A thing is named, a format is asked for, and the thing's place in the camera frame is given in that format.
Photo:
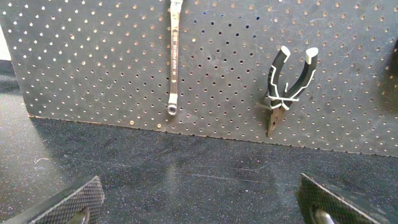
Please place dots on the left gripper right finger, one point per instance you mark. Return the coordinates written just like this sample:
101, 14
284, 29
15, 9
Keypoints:
323, 202

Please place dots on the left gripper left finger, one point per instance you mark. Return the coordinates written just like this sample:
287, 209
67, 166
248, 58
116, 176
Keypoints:
77, 199

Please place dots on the black and white pliers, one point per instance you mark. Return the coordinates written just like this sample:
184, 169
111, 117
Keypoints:
275, 118

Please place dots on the wrench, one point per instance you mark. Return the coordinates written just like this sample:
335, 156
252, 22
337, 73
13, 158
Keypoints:
174, 46

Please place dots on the black pegboard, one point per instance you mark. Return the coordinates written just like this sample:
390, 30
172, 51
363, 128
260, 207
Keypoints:
93, 77

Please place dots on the metal hook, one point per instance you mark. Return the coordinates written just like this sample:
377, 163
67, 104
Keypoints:
289, 99

